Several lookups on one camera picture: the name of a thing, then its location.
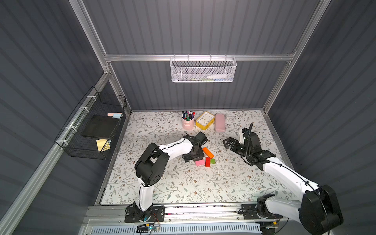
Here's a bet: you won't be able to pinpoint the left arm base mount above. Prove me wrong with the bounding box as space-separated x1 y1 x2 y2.
124 203 165 223

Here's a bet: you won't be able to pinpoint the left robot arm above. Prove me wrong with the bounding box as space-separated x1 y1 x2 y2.
135 132 208 212

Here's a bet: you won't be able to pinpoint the black wire wall basket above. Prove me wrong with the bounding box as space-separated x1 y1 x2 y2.
55 87 127 160

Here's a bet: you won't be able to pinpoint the pink block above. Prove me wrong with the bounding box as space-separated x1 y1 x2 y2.
195 159 205 166

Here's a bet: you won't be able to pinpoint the black notebook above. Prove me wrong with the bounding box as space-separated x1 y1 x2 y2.
82 115 119 139

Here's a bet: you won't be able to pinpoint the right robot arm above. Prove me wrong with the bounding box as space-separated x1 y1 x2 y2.
223 128 344 235

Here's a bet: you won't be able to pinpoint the orange block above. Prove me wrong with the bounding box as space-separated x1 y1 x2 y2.
202 147 214 159

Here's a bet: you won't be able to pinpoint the yellow alarm clock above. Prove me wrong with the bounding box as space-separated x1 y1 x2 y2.
195 112 215 130

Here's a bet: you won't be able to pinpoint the aluminium rail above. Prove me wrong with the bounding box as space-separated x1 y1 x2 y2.
82 202 300 226

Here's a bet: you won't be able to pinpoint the pink pen cup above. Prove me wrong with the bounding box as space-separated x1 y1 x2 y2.
182 118 195 131

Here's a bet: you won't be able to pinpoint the yellow sticky notes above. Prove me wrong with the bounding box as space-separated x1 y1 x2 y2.
96 139 111 153

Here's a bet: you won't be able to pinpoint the white bottle in basket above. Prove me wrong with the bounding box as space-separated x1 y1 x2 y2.
207 73 227 80

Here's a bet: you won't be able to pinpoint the pink pencil case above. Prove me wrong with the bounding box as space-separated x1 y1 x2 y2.
214 114 226 133

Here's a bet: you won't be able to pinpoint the pastel sticky notes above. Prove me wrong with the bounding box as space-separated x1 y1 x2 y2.
107 113 122 119

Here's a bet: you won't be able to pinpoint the white mesh wall basket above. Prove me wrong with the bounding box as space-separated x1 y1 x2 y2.
170 56 237 83

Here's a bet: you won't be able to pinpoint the red block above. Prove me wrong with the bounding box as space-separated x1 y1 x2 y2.
205 157 211 167

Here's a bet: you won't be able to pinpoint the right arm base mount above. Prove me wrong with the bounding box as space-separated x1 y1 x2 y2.
238 203 283 220

